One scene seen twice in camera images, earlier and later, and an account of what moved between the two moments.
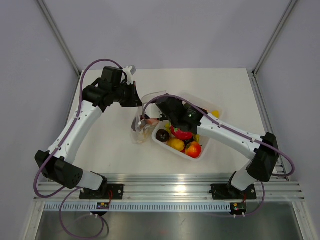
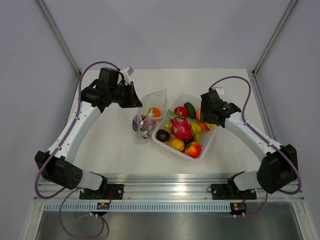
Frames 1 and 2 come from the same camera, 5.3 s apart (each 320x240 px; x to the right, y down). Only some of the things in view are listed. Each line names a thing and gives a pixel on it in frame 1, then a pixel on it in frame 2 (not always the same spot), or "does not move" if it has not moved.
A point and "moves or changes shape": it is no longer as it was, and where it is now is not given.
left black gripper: [134, 100] does not move
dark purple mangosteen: [162, 135] does not move
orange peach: [153, 121] moves or changes shape
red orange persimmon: [193, 149] does not move
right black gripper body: [173, 122] → [205, 114]
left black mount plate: [106, 191] does not move
